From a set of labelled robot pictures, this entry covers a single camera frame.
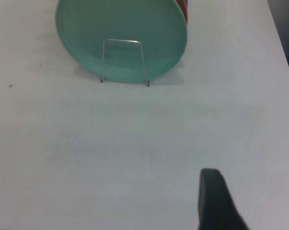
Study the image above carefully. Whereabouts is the metal wire plate rack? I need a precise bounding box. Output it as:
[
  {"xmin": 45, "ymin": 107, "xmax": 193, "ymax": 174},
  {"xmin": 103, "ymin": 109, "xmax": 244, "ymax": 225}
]
[{"xmin": 100, "ymin": 38, "xmax": 150, "ymax": 88}]

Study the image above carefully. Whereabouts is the pink plate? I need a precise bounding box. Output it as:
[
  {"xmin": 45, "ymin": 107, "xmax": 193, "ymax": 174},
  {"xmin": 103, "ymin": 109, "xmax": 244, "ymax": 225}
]
[{"xmin": 175, "ymin": 0, "xmax": 189, "ymax": 26}]

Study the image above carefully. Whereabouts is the green plate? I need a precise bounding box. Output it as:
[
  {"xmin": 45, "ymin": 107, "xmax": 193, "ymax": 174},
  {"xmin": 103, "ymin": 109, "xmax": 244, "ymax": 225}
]
[{"xmin": 55, "ymin": 0, "xmax": 189, "ymax": 84}]

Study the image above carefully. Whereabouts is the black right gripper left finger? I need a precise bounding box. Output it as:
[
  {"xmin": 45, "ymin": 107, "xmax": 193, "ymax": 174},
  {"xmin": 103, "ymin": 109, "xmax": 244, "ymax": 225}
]
[{"xmin": 198, "ymin": 168, "xmax": 252, "ymax": 230}]

